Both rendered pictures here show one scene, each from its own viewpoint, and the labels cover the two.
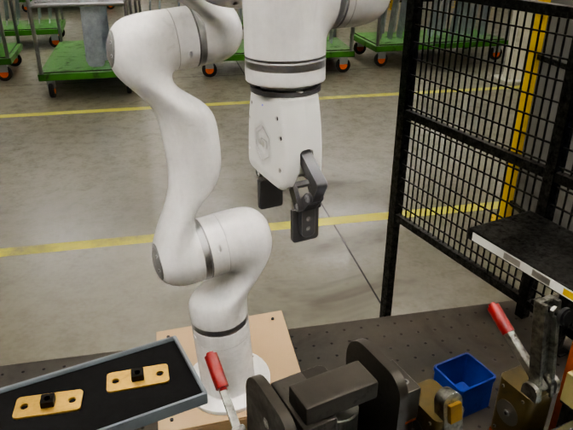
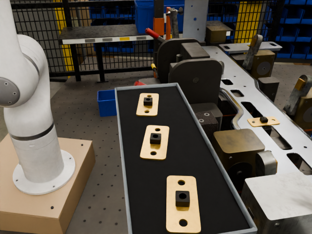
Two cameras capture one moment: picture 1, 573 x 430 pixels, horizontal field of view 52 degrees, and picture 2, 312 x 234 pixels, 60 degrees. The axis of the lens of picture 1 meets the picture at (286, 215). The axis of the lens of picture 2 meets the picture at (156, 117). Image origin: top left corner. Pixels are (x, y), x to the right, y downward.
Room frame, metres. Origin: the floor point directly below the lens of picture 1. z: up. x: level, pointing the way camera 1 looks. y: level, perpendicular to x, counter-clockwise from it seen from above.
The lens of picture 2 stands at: (0.48, 0.63, 1.43)
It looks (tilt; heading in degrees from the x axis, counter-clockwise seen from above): 33 degrees down; 288
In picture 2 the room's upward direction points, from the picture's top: straight up
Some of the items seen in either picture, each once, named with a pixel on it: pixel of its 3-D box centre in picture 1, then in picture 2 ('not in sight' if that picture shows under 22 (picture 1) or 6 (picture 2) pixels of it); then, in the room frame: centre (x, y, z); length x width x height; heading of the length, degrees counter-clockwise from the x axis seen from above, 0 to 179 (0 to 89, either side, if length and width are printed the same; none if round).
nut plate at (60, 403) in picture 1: (48, 401); (155, 139); (0.58, 0.31, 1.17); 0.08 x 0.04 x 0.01; 101
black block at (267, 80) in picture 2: not in sight; (263, 113); (0.34, -0.38, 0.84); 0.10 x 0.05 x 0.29; 27
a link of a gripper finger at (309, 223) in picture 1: (309, 217); not in sight; (0.56, -0.02, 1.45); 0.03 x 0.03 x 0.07; 25
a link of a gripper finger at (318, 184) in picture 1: (304, 169); not in sight; (0.57, -0.02, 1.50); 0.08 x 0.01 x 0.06; 25
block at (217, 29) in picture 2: not in sight; (212, 61); (0.60, -0.78, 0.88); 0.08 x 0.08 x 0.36; 27
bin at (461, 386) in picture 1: (462, 386); (108, 102); (1.06, -0.42, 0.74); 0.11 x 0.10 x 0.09; 117
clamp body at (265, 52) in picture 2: not in sight; (256, 90); (0.37, -0.52, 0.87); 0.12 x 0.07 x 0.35; 27
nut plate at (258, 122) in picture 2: not in sight; (263, 120); (0.38, -0.06, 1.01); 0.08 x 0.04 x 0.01; 28
